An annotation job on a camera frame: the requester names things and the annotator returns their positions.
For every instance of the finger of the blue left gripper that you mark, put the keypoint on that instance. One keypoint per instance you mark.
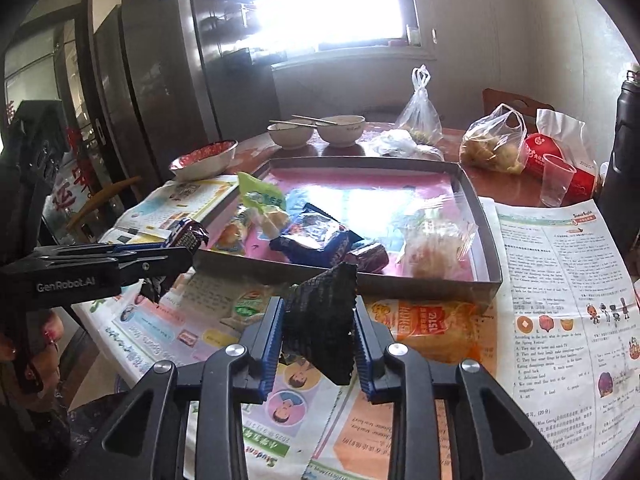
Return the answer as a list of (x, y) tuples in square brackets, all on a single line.
[(165, 263), (93, 249)]

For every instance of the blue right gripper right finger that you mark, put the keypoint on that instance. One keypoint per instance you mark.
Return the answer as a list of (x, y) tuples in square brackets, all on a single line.
[(377, 380)]

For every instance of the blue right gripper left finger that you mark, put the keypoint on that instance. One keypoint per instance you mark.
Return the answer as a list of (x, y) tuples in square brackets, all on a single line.
[(262, 342)]

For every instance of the black snack packet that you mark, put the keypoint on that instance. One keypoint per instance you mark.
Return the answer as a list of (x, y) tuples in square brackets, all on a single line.
[(318, 321)]

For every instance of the dark chocolate cake wrapper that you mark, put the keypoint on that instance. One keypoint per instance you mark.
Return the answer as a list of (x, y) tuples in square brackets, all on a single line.
[(370, 257)]

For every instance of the clear bag of crackers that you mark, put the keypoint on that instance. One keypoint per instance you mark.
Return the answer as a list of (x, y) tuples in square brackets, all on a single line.
[(434, 248)]

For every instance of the blue oreo cookie pack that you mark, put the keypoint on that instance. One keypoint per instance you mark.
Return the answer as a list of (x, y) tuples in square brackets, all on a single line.
[(314, 238)]

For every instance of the green egg yolk pastry pack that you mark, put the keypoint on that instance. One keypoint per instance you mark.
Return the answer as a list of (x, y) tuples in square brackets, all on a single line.
[(265, 204)]

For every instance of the left hand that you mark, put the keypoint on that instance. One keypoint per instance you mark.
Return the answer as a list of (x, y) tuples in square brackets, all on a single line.
[(29, 343)]

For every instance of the round pastry in wrapper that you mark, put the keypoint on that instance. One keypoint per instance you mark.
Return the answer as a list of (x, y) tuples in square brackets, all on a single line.
[(249, 308)]

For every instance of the wooden chair left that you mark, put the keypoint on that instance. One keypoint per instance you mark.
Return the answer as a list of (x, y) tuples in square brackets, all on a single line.
[(101, 198)]

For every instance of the left colourful newspaper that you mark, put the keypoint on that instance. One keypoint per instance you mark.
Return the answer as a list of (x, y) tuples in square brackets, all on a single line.
[(169, 310)]

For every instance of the orange rice cake pack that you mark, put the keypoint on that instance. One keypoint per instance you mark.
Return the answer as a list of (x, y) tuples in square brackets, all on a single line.
[(441, 331)]

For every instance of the dark cardboard box tray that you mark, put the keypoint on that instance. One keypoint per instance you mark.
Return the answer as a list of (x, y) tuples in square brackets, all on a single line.
[(480, 276)]

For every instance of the pink and blue book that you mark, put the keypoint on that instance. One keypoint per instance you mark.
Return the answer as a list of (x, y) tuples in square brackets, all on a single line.
[(374, 203)]

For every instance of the red patterned bowl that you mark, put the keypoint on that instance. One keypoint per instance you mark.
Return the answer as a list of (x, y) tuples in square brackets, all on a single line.
[(202, 163)]

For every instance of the dark refrigerator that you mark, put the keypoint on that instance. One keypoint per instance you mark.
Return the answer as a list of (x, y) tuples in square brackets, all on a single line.
[(175, 75)]

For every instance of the right english newspaper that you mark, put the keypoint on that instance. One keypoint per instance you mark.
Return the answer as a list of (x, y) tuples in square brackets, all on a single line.
[(567, 331)]

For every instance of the crumpled white plastic bag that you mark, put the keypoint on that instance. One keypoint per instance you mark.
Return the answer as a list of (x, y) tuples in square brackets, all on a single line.
[(399, 144)]

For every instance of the left beige bowl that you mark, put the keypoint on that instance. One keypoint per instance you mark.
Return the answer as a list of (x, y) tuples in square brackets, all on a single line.
[(290, 136)]

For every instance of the beige bowl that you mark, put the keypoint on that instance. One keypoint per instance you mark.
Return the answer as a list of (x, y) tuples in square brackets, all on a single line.
[(341, 131), (290, 136)]

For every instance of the right beige bowl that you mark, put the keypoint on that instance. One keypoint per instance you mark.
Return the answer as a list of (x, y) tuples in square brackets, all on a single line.
[(341, 131)]

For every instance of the tall clear plastic bag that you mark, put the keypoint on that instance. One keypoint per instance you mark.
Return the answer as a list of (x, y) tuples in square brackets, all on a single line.
[(419, 117)]

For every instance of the plastic bag of fried food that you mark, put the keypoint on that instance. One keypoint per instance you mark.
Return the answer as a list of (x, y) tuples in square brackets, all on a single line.
[(496, 142)]

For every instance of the clear plastic cup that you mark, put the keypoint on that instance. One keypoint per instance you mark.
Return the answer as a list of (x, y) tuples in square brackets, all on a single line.
[(556, 178)]

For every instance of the red tissue pack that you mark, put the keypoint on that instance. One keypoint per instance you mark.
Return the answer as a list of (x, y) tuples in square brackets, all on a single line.
[(565, 137)]

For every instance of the black thermos bottle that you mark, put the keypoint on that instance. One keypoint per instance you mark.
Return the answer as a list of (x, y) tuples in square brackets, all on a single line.
[(619, 197)]

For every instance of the window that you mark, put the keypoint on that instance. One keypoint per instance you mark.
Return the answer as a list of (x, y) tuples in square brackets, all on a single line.
[(300, 27)]

